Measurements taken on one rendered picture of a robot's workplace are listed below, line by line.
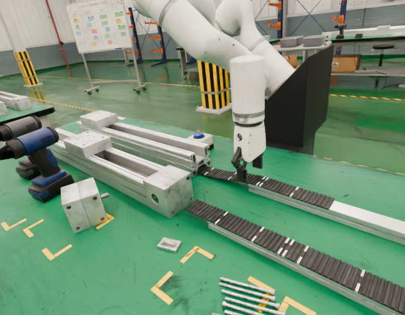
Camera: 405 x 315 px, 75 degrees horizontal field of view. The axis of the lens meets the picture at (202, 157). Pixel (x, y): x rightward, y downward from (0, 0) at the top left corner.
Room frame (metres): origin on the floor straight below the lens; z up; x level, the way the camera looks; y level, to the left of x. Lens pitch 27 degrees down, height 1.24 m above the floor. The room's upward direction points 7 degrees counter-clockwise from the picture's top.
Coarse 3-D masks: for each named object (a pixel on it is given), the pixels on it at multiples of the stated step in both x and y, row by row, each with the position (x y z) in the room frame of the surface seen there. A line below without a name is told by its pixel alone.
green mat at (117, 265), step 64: (64, 128) 1.51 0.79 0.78; (0, 192) 0.82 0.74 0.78; (320, 192) 0.60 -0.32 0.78; (384, 192) 0.56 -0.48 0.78; (0, 256) 0.50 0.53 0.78; (64, 256) 0.47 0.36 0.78; (128, 256) 0.45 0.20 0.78; (192, 256) 0.42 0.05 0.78; (256, 256) 0.40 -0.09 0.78; (384, 256) 0.36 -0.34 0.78
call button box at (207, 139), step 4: (192, 136) 0.99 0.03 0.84; (204, 136) 0.97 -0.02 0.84; (208, 136) 0.97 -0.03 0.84; (192, 140) 0.95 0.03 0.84; (196, 140) 0.94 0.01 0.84; (200, 140) 0.94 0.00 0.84; (204, 140) 0.94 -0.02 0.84; (208, 140) 0.95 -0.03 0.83; (212, 140) 0.97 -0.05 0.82; (212, 144) 0.97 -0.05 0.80; (208, 148) 0.95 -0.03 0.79; (212, 148) 0.97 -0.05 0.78
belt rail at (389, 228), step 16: (256, 192) 0.63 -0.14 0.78; (272, 192) 0.59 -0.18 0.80; (304, 208) 0.53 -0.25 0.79; (320, 208) 0.50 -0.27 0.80; (336, 208) 0.49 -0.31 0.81; (352, 208) 0.48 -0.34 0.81; (352, 224) 0.45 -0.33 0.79; (368, 224) 0.43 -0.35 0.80; (384, 224) 0.42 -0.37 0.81; (400, 224) 0.41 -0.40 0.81; (400, 240) 0.39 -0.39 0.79
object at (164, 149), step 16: (80, 128) 1.30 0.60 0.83; (112, 128) 1.22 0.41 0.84; (128, 128) 1.12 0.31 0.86; (112, 144) 1.10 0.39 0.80; (128, 144) 1.01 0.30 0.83; (144, 144) 0.93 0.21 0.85; (160, 144) 0.88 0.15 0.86; (176, 144) 0.91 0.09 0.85; (192, 144) 0.85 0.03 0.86; (208, 144) 0.83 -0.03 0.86; (160, 160) 0.87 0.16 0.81; (176, 160) 0.81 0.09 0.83; (192, 160) 0.77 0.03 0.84; (208, 160) 0.83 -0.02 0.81; (192, 176) 0.76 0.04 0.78
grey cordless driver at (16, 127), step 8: (24, 120) 0.96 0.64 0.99; (32, 120) 0.98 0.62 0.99; (0, 128) 0.90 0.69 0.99; (8, 128) 0.91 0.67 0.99; (16, 128) 0.92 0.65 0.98; (24, 128) 0.94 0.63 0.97; (32, 128) 0.96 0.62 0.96; (40, 128) 0.99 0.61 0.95; (0, 136) 0.88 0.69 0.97; (8, 136) 0.89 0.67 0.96; (16, 136) 0.92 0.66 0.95; (24, 160) 0.93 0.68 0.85; (16, 168) 0.92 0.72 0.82; (24, 168) 0.90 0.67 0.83; (32, 168) 0.91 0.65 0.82; (24, 176) 0.90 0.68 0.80; (32, 176) 0.90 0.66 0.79
